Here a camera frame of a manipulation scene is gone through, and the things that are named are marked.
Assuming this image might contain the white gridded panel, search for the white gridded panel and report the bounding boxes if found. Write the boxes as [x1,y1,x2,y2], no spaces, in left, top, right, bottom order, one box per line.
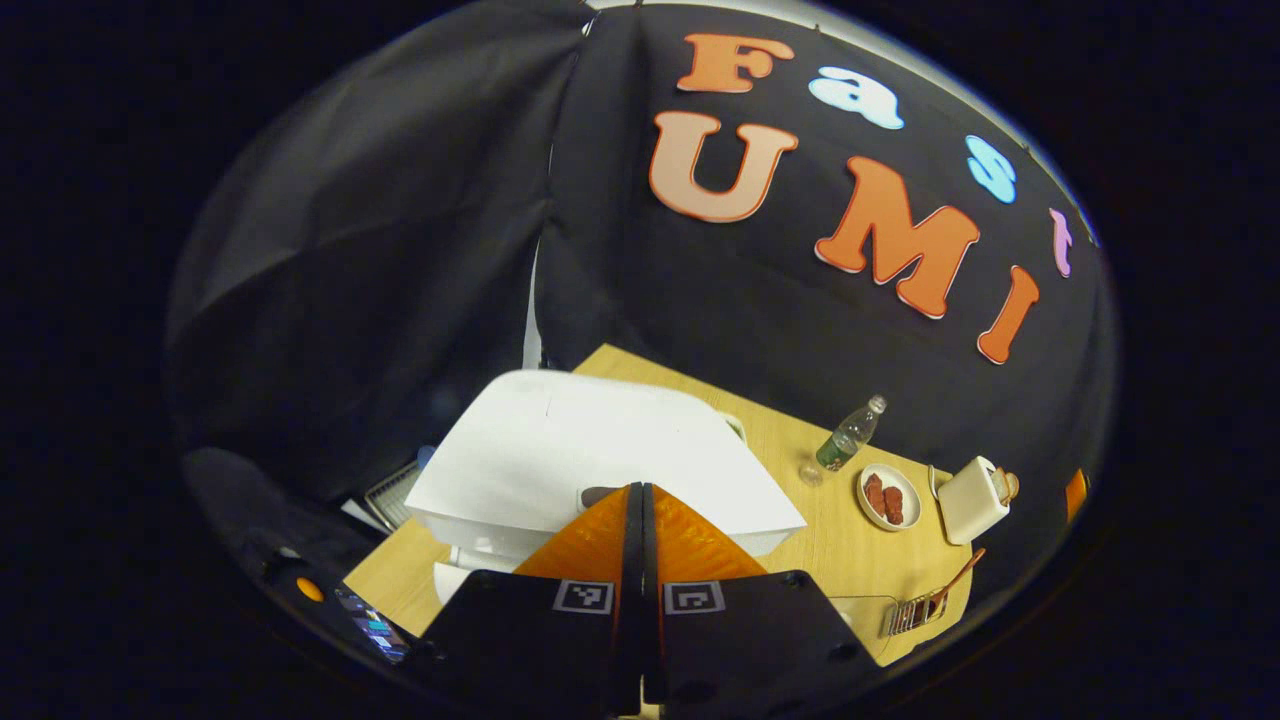
[365,460,423,531]

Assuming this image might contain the black backdrop cloth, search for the black backdrop cloth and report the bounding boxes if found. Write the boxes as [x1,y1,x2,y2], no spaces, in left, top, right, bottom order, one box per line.
[165,0,1121,601]

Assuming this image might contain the white rice cooker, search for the white rice cooker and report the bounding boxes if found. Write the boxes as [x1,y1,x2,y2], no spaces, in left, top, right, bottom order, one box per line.
[405,370,807,606]

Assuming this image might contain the clear rice container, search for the clear rice container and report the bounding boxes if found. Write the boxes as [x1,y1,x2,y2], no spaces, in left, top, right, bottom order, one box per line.
[830,595,901,666]

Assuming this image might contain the white round plate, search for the white round plate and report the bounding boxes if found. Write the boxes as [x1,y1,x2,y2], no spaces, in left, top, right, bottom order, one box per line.
[856,463,922,531]

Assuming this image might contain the white toaster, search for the white toaster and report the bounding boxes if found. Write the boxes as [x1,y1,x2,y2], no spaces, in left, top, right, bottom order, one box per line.
[937,456,1013,546]

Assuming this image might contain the clear plastic water bottle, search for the clear plastic water bottle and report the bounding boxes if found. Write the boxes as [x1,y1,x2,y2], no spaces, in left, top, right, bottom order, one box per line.
[798,395,888,489]

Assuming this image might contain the smartphone with lit screen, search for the smartphone with lit screen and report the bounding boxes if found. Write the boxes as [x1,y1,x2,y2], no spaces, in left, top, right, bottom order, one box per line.
[335,588,411,663]

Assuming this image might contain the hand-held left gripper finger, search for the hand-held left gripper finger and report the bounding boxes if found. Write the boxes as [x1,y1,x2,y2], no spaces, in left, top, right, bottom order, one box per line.
[643,484,886,717]
[418,482,646,717]

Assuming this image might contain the metal wire chopstick holder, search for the metal wire chopstick holder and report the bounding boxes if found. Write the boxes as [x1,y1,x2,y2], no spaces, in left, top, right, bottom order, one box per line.
[880,590,949,638]

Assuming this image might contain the wooden spoon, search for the wooden spoon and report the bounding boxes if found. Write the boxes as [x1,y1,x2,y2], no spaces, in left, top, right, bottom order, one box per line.
[925,547,987,616]

